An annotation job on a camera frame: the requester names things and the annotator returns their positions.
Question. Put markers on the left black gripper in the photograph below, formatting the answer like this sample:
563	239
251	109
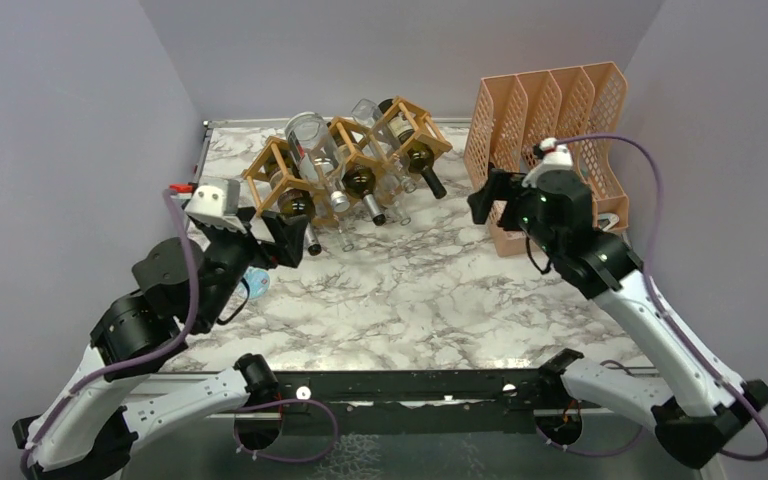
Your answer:
288	233

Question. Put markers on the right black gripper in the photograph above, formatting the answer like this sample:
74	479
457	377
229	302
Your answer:
500	185

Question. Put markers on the green wine bottle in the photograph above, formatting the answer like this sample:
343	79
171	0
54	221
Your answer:
360	183
419	142
296	202

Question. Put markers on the square clear glass bottle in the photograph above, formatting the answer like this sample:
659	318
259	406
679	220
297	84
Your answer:
343	233

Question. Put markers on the wooden lattice wine rack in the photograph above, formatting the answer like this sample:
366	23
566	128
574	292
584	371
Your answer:
273	171

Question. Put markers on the clear bottle silver cap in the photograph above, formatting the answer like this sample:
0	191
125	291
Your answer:
315	154

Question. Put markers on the frosted clear bottle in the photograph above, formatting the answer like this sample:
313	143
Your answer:
367	113

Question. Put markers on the slim clear glass bottle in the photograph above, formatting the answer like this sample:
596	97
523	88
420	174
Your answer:
398	211

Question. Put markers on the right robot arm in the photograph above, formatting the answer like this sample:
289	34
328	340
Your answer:
701	404

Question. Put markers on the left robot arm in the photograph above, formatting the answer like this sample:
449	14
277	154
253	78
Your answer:
92	429

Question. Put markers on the blue white small object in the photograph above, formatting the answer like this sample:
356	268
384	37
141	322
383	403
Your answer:
254	283

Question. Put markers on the peach plastic file organizer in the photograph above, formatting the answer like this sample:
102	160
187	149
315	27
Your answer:
514	112

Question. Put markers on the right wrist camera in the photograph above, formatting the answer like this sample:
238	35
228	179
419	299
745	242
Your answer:
552	155

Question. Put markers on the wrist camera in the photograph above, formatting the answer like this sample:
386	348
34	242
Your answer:
552	155
213	202

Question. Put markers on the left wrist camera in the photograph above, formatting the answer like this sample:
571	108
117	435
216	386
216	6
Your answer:
213	202

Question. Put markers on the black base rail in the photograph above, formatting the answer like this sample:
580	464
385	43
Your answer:
409	402

